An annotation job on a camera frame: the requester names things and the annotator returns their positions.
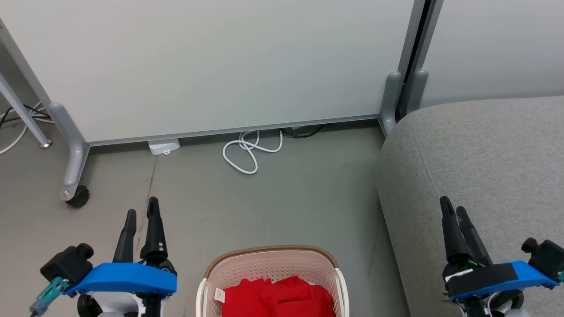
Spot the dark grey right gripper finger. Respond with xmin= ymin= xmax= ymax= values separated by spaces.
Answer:
xmin=440 ymin=196 xmax=475 ymax=265
xmin=456 ymin=206 xmax=494 ymax=265

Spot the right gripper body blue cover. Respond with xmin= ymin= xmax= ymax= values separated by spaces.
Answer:
xmin=442 ymin=260 xmax=559 ymax=303

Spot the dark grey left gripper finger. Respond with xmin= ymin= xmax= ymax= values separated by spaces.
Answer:
xmin=140 ymin=197 xmax=169 ymax=265
xmin=113 ymin=210 xmax=137 ymax=263

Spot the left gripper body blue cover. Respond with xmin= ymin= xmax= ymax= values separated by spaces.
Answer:
xmin=64 ymin=259 xmax=178 ymax=297

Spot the grey fabric sofa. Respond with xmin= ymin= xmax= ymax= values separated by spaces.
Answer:
xmin=376 ymin=96 xmax=564 ymax=317

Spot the black caster wheel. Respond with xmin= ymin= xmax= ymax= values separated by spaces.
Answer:
xmin=66 ymin=185 xmax=90 ymax=208

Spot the white power adapter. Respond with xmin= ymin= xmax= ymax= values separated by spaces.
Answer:
xmin=148 ymin=139 xmax=181 ymax=156

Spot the grey partition leg with caster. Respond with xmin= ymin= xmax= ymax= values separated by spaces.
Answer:
xmin=48 ymin=102 xmax=91 ymax=202

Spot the cream plastic laundry basket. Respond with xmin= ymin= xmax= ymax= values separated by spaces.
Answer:
xmin=196 ymin=245 xmax=350 ymax=317

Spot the short grey partition foot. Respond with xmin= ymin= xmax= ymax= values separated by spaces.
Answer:
xmin=404 ymin=69 xmax=429 ymax=116
xmin=379 ymin=71 xmax=403 ymax=137

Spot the grey metal table leg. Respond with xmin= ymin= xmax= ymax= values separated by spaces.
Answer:
xmin=0 ymin=72 xmax=52 ymax=149

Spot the large white partition panel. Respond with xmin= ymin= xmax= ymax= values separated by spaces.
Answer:
xmin=0 ymin=0 xmax=427 ymax=147

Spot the narrow white partition panel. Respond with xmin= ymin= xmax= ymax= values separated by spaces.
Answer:
xmin=414 ymin=0 xmax=564 ymax=109

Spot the coiled white cable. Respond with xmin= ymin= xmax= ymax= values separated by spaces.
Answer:
xmin=223 ymin=129 xmax=283 ymax=175

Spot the white cable by table leg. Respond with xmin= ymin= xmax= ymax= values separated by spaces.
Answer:
xmin=0 ymin=102 xmax=54 ymax=155

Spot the black cable by table leg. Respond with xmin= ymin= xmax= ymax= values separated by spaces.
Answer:
xmin=0 ymin=104 xmax=52 ymax=129

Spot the black cable under partition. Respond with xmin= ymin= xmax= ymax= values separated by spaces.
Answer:
xmin=280 ymin=125 xmax=324 ymax=139

